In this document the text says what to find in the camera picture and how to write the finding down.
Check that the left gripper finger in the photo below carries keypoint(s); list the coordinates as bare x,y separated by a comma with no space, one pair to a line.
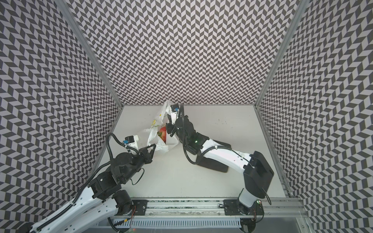
146,150
151,150

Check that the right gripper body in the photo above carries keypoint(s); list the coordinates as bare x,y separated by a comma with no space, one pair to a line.
176,128

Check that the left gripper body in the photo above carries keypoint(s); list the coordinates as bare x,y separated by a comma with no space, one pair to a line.
142,159

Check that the red yellow fake mango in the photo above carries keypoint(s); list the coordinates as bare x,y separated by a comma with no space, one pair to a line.
162,134

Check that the white plastic bag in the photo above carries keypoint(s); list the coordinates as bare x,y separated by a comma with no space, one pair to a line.
153,135

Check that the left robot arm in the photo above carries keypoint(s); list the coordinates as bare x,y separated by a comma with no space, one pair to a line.
102,197

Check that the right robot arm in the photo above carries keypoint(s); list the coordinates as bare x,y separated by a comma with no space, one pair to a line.
203,151

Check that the black square tray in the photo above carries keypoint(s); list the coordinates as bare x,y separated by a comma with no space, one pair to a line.
210,163

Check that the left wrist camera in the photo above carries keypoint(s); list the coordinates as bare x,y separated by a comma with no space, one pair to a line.
131,141

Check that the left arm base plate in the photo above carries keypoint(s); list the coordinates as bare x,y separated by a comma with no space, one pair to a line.
139,207

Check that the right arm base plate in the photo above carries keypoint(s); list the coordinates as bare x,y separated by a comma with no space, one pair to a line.
233,207

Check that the aluminium front rail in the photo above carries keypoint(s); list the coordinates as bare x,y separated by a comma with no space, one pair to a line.
210,207

